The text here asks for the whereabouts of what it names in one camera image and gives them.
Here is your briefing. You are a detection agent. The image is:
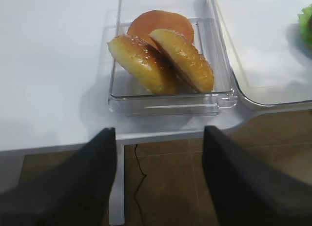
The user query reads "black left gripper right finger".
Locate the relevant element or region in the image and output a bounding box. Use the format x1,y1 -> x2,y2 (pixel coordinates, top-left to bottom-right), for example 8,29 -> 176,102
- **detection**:
202,126 -> 312,226

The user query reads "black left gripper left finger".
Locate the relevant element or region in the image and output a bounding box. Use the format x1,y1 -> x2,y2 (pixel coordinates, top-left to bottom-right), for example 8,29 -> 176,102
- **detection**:
0,128 -> 117,226

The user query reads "green lettuce leaf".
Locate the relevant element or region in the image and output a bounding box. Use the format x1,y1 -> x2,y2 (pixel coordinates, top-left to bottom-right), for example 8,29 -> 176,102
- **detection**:
298,4 -> 312,48

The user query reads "white table leg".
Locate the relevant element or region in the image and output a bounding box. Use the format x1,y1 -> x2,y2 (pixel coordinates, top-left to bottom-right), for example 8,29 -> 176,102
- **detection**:
109,141 -> 125,226

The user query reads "clear plastic container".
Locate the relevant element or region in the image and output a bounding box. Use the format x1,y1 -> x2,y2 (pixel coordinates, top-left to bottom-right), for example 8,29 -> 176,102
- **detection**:
108,0 -> 237,116

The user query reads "white serving tray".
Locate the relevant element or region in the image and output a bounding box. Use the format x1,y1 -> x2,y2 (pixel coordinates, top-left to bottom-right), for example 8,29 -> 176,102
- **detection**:
214,0 -> 312,111

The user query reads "sesame bun top right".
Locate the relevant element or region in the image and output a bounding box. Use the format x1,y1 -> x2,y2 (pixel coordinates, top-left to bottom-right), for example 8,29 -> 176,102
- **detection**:
149,29 -> 215,93

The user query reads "sesame bun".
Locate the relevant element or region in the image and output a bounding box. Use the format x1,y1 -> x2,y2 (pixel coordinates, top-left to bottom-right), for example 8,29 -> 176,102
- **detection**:
149,29 -> 215,93
107,34 -> 180,94

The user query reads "sesame bun top left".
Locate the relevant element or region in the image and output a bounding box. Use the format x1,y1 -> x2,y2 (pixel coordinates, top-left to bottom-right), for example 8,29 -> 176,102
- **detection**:
107,34 -> 180,94

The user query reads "bun bottom flat side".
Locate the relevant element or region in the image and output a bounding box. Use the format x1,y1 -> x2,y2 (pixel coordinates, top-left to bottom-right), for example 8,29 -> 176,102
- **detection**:
127,10 -> 194,49

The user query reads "black cable on floor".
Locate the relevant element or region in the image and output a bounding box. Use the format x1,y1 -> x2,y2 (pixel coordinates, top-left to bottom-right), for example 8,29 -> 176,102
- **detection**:
134,143 -> 147,226

